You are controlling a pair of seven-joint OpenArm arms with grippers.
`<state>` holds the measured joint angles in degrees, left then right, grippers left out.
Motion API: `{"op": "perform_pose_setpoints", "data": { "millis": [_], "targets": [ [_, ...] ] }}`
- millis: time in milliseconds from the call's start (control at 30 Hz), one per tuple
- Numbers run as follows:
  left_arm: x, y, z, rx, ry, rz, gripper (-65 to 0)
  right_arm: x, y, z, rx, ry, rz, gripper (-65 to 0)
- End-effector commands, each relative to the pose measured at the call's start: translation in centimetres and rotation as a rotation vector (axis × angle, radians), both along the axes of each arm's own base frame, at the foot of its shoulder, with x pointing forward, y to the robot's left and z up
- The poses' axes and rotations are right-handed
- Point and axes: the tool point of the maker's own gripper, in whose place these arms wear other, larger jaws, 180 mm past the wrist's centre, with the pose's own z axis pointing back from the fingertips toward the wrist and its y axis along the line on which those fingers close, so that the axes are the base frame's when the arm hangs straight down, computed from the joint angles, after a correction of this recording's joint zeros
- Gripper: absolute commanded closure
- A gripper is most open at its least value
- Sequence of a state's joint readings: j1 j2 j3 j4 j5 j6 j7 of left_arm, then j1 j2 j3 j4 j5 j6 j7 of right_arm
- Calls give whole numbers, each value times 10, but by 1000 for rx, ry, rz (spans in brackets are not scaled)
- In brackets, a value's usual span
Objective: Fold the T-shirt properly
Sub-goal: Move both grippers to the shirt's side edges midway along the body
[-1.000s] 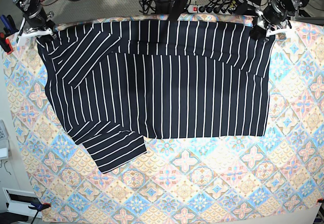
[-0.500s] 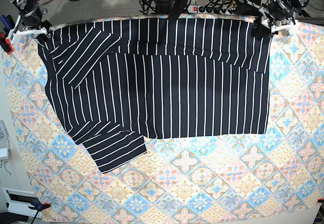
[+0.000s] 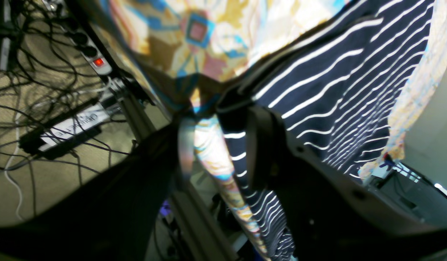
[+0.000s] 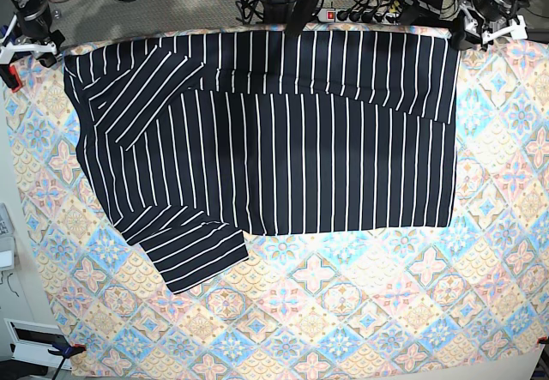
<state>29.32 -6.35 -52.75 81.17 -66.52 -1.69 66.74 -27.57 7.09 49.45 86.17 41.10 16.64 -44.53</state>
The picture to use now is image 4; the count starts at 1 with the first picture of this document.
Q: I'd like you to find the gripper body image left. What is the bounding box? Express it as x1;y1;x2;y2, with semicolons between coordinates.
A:
16;4;64;48

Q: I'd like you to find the navy white striped T-shirt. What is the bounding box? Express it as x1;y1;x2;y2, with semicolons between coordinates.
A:
63;30;460;293

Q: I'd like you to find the orange black clamp upper left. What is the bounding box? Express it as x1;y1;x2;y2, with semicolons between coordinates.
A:
0;63;22;93

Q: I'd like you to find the white power strip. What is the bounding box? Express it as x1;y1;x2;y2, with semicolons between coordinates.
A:
317;6;401;25

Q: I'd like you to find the white device left edge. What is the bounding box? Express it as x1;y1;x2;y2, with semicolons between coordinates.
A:
0;202;16;271

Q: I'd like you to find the patterned tile tablecloth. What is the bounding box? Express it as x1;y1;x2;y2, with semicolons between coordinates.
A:
1;42;548;379

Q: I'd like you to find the white box lower left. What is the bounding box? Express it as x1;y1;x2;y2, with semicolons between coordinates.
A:
3;318;69;368

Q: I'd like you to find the blue orange clamp lower left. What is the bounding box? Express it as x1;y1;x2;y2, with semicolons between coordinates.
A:
48;343;87;359

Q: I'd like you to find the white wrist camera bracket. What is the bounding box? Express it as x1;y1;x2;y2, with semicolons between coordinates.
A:
456;2;528;45
1;15;59;65

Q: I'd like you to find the black mount post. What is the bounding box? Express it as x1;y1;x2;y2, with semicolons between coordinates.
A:
285;0;319;38

